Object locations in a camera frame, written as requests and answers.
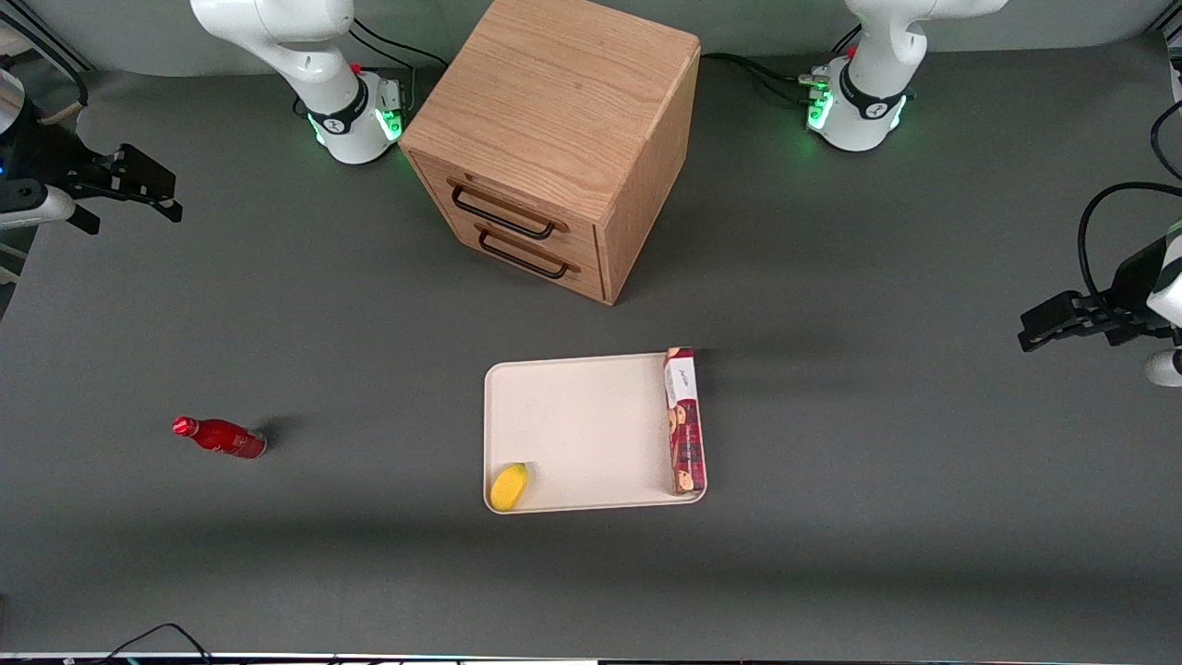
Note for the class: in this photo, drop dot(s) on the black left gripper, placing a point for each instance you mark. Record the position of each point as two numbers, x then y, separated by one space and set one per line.
1127 291

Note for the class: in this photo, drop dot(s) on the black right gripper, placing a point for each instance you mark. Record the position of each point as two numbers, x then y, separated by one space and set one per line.
43 154

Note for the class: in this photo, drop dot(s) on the red coke bottle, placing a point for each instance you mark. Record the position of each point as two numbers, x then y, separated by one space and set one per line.
226 438

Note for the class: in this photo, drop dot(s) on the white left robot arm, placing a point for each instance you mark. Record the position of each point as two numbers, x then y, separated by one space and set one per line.
877 65

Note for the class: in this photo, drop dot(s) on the cream plastic tray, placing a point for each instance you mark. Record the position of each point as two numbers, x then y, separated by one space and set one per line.
591 425

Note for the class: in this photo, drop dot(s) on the red cookie box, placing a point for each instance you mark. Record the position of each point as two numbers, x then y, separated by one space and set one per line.
688 443

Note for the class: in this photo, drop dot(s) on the wooden drawer cabinet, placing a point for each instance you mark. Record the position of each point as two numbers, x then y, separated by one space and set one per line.
554 102

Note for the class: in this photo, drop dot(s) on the yellow toy mango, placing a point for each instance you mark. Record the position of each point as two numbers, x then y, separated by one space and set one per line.
509 488

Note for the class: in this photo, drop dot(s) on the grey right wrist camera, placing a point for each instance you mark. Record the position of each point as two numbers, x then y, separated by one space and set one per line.
37 212

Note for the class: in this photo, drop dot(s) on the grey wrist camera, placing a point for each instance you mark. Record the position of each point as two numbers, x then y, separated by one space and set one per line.
1165 368
37 212

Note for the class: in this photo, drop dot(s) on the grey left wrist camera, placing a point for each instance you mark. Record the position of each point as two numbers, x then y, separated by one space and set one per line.
1165 368

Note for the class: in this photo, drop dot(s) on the grey metal frame strut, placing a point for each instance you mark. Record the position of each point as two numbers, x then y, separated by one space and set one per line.
46 39

